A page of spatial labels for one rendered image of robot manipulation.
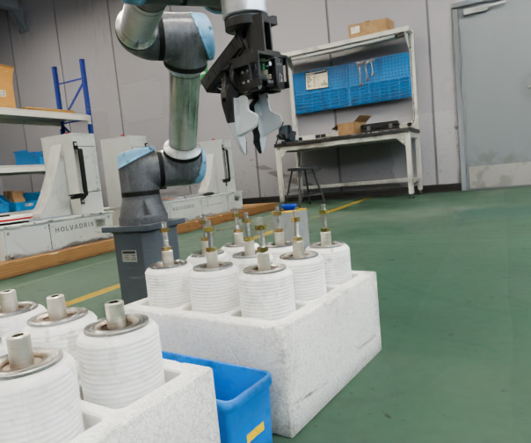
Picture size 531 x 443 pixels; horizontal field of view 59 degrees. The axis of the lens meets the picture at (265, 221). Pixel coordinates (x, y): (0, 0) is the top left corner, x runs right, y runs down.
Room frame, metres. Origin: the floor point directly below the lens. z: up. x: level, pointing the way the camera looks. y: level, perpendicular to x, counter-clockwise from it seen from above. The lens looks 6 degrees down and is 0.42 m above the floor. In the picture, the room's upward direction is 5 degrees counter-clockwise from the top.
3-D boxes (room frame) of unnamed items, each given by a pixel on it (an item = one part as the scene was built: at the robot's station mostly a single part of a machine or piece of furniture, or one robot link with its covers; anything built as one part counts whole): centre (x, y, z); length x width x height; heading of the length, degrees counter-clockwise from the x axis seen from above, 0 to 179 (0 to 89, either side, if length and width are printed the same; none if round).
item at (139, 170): (1.48, 0.37, 0.47); 0.13 x 0.12 x 0.14; 109
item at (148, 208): (1.48, 0.38, 0.35); 0.15 x 0.15 x 0.10
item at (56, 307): (0.62, 0.29, 0.26); 0.02 x 0.02 x 0.03
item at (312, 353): (0.97, 0.04, 0.09); 0.39 x 0.39 x 0.18; 55
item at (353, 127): (5.76, -1.15, 0.87); 0.40 x 0.30 x 0.23; 49
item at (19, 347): (0.45, 0.25, 0.26); 0.02 x 0.02 x 0.03
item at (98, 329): (0.55, 0.19, 0.25); 0.08 x 0.08 x 0.01
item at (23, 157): (6.14, 2.82, 0.90); 0.50 x 0.38 x 0.21; 61
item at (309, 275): (0.90, -0.06, 0.16); 0.10 x 0.10 x 0.18
